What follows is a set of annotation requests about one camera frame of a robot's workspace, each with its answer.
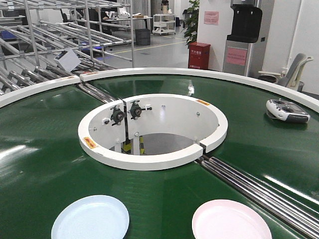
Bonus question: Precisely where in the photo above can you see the light blue plate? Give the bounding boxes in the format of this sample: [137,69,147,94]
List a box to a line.
[51,195,130,239]

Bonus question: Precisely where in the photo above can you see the light pink plate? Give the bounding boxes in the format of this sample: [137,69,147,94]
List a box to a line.
[192,199,272,239]

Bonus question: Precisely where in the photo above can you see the steel conveyor rollers left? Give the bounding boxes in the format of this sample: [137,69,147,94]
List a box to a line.
[76,83,118,104]

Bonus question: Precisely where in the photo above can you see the steel conveyor rollers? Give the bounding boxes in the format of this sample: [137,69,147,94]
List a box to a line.
[76,83,118,104]
[195,154,319,239]

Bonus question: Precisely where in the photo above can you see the white outer conveyor rim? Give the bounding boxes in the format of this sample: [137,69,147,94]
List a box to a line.
[0,67,319,112]

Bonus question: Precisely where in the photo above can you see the steel conveyor rollers right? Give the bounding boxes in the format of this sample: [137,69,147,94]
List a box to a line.
[195,154,319,239]

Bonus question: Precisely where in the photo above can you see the red fire extinguisher box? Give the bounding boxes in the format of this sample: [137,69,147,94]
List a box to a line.
[188,42,210,70]

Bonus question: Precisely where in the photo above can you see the black plastic crate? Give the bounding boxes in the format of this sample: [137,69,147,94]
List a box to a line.
[135,28,151,45]

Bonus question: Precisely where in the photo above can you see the green potted plant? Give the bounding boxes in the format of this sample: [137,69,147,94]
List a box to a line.
[183,0,200,45]

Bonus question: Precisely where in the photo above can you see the white shelf cart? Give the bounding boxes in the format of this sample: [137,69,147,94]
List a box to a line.
[153,14,175,35]

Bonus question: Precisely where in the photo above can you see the white paper box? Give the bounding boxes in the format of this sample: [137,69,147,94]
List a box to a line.
[54,48,81,72]

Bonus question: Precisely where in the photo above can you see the white grey remote controller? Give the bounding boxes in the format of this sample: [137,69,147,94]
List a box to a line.
[266,99,311,123]

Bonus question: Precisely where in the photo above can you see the black water dispenser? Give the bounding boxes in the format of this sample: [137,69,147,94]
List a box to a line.
[223,0,262,76]

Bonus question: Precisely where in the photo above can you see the metal roller rack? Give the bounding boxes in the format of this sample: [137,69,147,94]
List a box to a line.
[0,0,133,95]

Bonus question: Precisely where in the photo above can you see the grey office chair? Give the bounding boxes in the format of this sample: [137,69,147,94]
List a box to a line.
[258,53,314,91]

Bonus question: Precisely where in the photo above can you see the white inner conveyor ring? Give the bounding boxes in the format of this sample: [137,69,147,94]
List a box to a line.
[77,93,229,171]

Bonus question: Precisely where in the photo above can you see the pink wall notice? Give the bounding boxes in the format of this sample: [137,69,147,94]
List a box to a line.
[204,11,219,25]

